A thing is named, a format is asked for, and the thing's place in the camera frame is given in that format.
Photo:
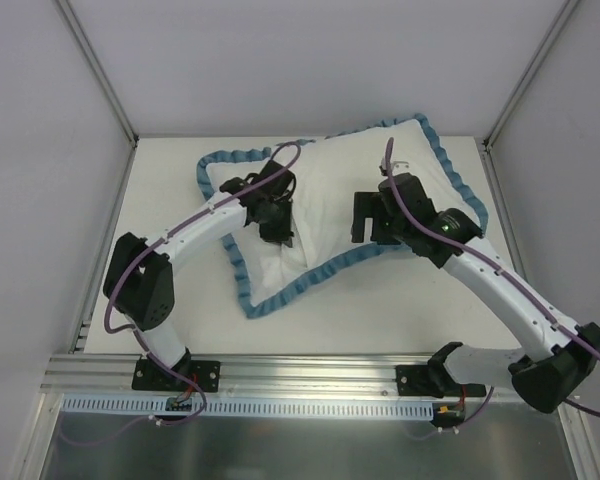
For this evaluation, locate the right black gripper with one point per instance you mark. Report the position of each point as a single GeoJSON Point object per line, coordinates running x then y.
{"type": "Point", "coordinates": [376, 216]}

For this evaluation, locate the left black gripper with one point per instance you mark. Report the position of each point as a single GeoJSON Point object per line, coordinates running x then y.
{"type": "Point", "coordinates": [276, 230]}

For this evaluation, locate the white pillow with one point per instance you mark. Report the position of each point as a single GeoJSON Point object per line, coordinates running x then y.
{"type": "Point", "coordinates": [330, 200]}

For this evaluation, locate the blue patterned pillowcase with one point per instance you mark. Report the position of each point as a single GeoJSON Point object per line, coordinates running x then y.
{"type": "Point", "coordinates": [430, 150]}

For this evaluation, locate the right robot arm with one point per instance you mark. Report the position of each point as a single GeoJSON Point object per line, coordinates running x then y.
{"type": "Point", "coordinates": [555, 353]}

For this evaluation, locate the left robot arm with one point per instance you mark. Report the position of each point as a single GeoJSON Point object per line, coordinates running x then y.
{"type": "Point", "coordinates": [139, 282]}

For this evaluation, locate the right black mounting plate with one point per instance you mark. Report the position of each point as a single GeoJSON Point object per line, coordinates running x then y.
{"type": "Point", "coordinates": [423, 380]}

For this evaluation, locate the black mounting plate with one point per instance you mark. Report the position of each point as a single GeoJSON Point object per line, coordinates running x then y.
{"type": "Point", "coordinates": [148, 376]}
{"type": "Point", "coordinates": [423, 380]}

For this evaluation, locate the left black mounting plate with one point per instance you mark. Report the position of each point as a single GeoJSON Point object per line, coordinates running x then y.
{"type": "Point", "coordinates": [148, 376]}

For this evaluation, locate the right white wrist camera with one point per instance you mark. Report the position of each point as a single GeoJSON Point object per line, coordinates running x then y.
{"type": "Point", "coordinates": [393, 167]}

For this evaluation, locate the right aluminium frame post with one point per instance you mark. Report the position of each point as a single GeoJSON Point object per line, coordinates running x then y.
{"type": "Point", "coordinates": [557, 26]}

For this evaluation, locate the aluminium frame post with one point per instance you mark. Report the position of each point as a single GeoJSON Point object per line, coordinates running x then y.
{"type": "Point", "coordinates": [90, 57]}
{"type": "Point", "coordinates": [557, 26]}

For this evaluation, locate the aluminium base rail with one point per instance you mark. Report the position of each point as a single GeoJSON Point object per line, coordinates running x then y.
{"type": "Point", "coordinates": [357, 377]}

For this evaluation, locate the white slotted cable duct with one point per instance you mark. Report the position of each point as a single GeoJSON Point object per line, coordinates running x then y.
{"type": "Point", "coordinates": [251, 408]}

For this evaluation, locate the left aluminium frame post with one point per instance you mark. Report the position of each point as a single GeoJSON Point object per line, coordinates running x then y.
{"type": "Point", "coordinates": [90, 57]}

